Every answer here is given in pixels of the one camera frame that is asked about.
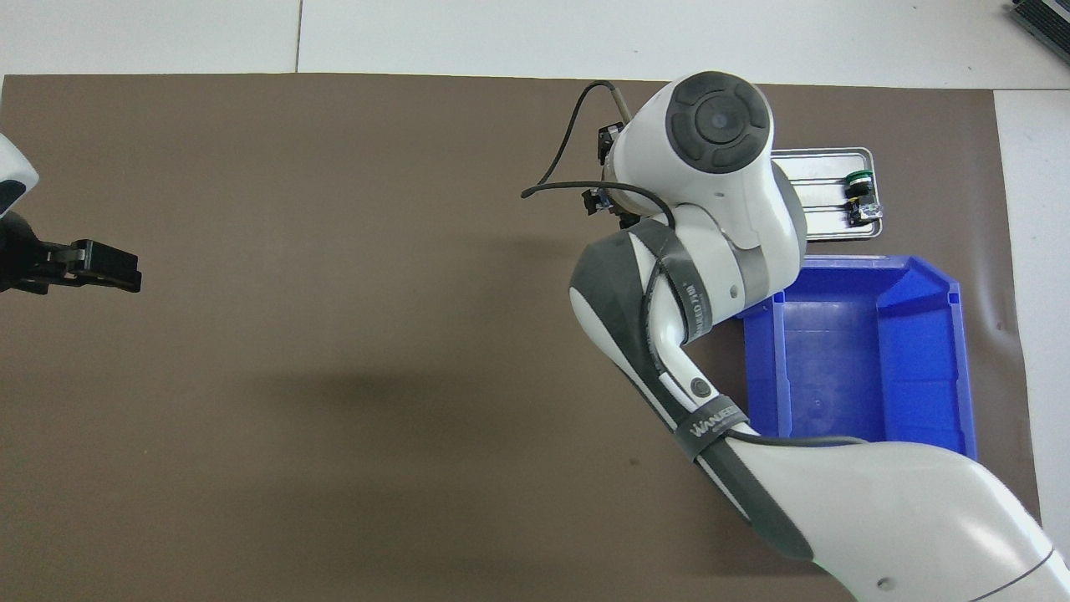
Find silver metal tray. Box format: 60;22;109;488
769;148;885;243

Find brown table mat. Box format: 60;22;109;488
0;74;1042;602

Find grey velcro cable strap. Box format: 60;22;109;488
639;224;713;345
673;400;751;462

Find blue plastic storage bin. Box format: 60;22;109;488
736;255;979;461

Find grey ribbed device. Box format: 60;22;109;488
1007;0;1070;55

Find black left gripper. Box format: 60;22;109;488
0;212;143;295

